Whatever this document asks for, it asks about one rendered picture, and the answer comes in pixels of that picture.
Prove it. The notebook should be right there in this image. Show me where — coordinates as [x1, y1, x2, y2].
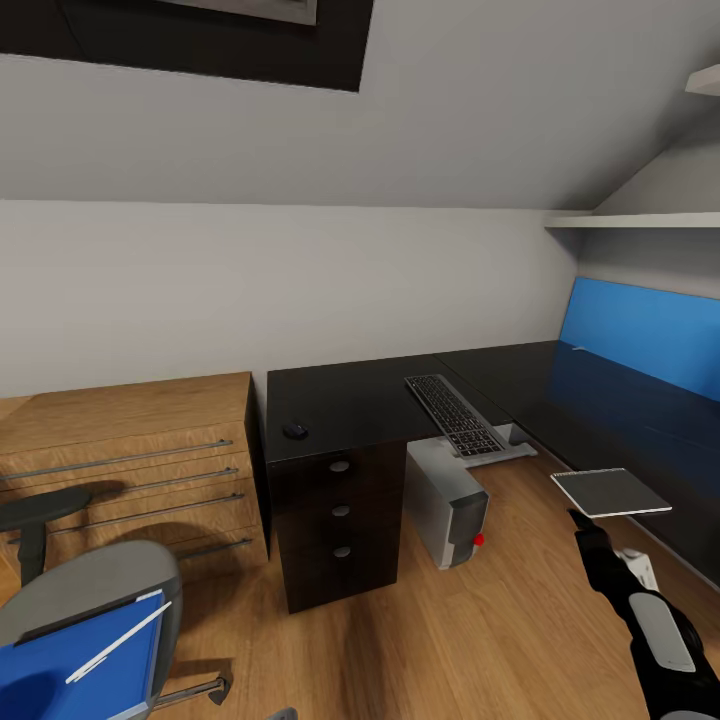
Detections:
[551, 468, 671, 518]

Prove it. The pen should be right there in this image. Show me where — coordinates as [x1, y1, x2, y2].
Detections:
[66, 602, 172, 684]

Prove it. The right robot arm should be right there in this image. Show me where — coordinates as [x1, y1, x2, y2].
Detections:
[569, 509, 720, 720]

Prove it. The swivel chair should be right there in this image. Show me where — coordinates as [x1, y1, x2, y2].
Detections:
[0, 489, 231, 720]

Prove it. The folder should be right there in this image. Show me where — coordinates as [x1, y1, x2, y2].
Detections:
[0, 588, 165, 720]

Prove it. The keyboard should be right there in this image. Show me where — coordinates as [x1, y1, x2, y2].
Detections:
[405, 374, 516, 460]

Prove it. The mouse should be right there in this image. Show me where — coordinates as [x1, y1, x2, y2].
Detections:
[282, 419, 308, 436]

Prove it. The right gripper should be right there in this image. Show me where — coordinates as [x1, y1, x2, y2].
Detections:
[569, 509, 631, 592]

